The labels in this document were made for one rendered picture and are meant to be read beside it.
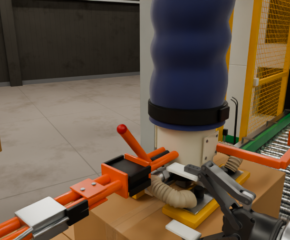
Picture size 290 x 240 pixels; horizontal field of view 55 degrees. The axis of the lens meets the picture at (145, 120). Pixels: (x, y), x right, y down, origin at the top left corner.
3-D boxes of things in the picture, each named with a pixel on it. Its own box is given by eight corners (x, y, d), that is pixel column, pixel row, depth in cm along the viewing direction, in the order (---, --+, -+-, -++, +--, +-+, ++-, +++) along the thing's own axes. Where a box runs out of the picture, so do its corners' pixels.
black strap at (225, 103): (177, 100, 96) (177, 89, 94) (242, 113, 81) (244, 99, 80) (131, 114, 79) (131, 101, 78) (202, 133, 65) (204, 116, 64)
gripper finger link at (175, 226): (201, 233, 56) (201, 236, 56) (173, 218, 60) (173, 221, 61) (193, 241, 54) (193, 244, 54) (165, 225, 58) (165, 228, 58)
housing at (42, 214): (51, 214, 56) (48, 194, 54) (70, 229, 51) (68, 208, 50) (16, 232, 51) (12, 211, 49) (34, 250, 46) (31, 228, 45)
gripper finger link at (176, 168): (197, 182, 50) (197, 178, 50) (166, 170, 54) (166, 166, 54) (205, 176, 52) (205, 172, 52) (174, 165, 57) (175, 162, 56)
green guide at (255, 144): (290, 112, 312) (291, 105, 309) (300, 114, 305) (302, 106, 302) (227, 158, 197) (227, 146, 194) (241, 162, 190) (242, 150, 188)
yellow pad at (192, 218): (221, 167, 96) (223, 155, 95) (250, 177, 90) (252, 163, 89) (161, 213, 72) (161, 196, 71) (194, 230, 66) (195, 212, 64)
